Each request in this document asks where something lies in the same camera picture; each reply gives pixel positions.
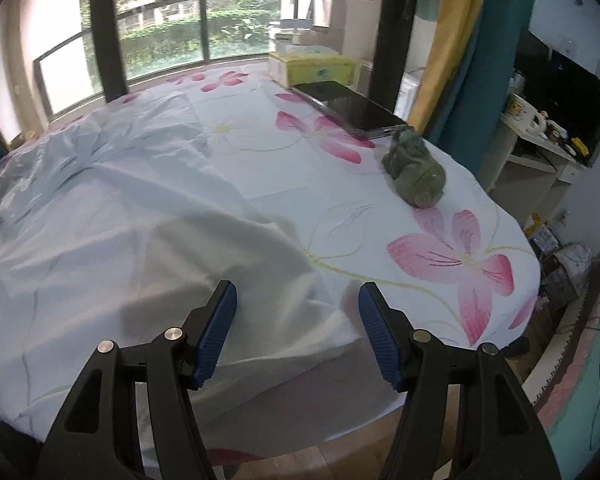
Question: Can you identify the balcony railing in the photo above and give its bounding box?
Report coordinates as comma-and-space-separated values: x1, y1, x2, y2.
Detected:
32, 0, 326, 116

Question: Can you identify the white mug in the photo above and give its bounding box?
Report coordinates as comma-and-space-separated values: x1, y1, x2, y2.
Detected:
509, 92, 545, 135

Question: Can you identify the white shirt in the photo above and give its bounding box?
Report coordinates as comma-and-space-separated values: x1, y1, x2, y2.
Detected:
0, 92, 363, 431

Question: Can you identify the black window pillar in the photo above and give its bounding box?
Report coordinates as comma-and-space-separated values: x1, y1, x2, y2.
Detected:
87, 0, 129, 103

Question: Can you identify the cardboard box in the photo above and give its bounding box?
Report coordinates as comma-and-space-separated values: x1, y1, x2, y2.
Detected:
545, 242, 593, 306

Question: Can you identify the black smartphone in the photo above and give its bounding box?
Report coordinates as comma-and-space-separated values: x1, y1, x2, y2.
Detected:
291, 80, 411, 142

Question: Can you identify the floral tablecloth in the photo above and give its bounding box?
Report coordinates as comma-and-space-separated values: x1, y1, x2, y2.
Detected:
0, 62, 543, 461

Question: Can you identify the yellow curtain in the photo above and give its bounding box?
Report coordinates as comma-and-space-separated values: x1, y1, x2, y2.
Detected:
407, 0, 491, 136

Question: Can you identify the pink zigzag-edged foam mat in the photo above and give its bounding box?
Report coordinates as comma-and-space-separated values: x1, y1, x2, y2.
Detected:
530, 257, 600, 431

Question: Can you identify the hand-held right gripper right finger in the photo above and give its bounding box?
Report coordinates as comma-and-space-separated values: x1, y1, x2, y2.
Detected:
357, 282, 563, 480

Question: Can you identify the white desk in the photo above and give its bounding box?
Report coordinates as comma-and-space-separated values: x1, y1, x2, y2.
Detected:
475, 110, 588, 241

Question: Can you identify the green stone figurine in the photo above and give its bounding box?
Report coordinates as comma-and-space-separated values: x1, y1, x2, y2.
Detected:
381, 126, 447, 209

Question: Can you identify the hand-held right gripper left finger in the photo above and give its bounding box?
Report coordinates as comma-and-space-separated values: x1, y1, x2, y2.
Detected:
40, 280, 238, 480

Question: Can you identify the black sliding door frame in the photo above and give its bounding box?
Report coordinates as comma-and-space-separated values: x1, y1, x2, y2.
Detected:
375, 0, 433, 126

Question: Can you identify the yellow tissue box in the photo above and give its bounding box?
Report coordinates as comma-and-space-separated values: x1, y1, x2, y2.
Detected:
268, 45, 359, 88

